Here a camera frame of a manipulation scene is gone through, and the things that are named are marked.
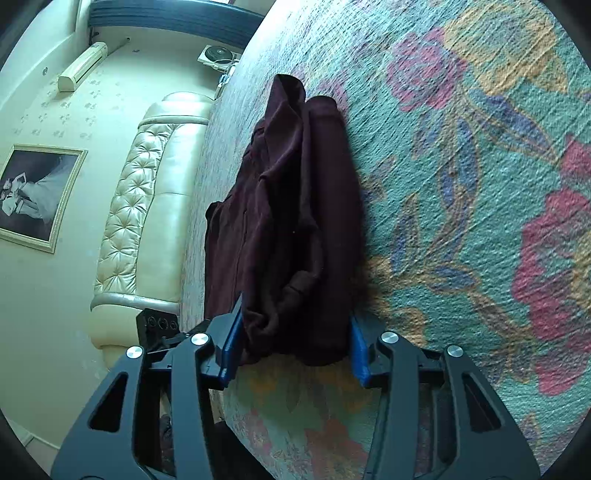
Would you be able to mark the cream tufted leather headboard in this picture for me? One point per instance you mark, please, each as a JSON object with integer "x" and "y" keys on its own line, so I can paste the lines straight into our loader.
{"x": 152, "y": 198}

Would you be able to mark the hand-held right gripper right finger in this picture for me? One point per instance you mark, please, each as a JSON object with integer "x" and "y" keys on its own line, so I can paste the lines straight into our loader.
{"x": 358, "y": 353}

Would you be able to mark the white fan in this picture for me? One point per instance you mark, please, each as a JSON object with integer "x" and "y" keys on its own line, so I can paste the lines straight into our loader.
{"x": 217, "y": 55}

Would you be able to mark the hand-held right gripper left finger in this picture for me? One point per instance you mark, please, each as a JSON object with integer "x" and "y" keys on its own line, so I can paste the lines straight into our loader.
{"x": 231, "y": 341}

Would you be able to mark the floral bed blanket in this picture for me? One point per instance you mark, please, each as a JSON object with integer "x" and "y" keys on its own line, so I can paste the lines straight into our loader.
{"x": 461, "y": 184}

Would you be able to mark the blue curtain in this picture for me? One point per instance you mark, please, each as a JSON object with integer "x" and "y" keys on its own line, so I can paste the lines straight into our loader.
{"x": 184, "y": 25}

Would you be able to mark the dark maroon pants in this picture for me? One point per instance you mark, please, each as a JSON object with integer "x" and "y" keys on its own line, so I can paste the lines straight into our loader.
{"x": 286, "y": 221}

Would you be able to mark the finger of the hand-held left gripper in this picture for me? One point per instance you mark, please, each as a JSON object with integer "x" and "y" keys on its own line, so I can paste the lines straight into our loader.
{"x": 157, "y": 325}

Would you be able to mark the cream wall air conditioner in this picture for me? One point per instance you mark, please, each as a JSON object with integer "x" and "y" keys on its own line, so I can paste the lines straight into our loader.
{"x": 81, "y": 68}

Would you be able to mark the framed wall picture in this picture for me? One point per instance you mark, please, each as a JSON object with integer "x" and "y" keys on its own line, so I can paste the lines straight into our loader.
{"x": 39, "y": 194}

